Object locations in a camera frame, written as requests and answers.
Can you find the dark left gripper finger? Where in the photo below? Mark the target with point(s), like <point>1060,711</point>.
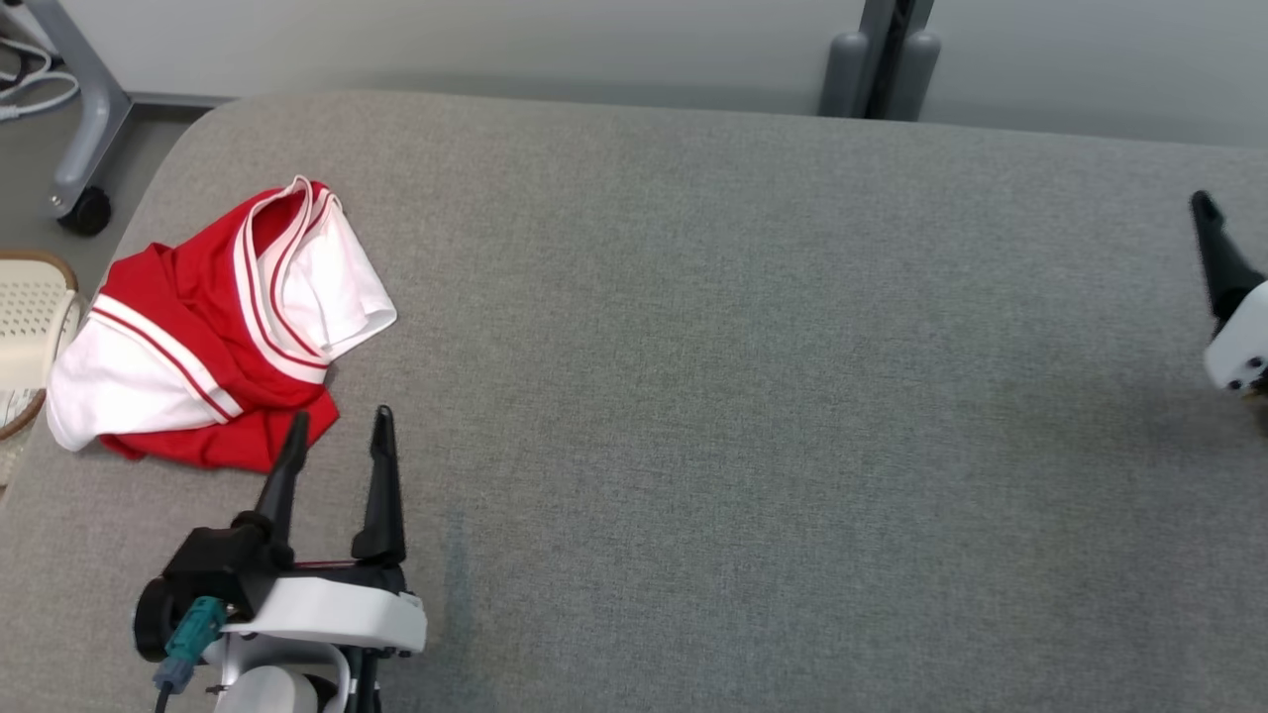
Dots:
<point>284,485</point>
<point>383,495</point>

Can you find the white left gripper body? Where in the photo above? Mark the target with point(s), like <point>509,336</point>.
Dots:
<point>337,609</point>

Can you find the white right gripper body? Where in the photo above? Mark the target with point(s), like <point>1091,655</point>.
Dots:
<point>1243,347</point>

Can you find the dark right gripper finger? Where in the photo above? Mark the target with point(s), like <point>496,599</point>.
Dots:
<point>1223,262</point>

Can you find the red jersey with white sleeves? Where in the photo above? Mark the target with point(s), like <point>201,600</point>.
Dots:
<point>198,337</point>

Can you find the cream laundry basket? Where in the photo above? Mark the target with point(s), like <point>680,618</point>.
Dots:
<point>35,317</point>

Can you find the black caster wheel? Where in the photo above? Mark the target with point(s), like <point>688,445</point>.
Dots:
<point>87,213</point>

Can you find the grey cart leg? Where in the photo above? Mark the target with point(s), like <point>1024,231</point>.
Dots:
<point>84,99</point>

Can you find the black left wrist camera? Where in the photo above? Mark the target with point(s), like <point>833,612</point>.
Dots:
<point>208,569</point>

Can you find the grey cylinder post foot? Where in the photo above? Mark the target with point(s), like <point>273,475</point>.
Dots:
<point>844,79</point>
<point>916,79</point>

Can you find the grey partition post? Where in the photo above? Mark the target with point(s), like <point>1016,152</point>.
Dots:
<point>882,40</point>

